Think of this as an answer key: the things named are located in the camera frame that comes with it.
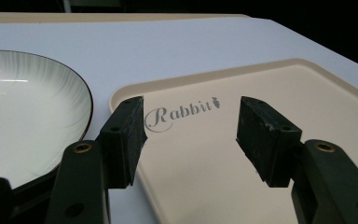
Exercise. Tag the beige plastic tray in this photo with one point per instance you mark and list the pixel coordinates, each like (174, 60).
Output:
(205, 155)

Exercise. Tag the white plate with dark rim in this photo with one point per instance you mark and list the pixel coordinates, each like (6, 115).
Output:
(28, 115)

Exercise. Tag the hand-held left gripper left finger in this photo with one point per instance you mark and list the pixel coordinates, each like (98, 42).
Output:
(118, 146)

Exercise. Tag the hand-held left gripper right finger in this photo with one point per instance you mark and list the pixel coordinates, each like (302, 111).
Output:
(279, 146)

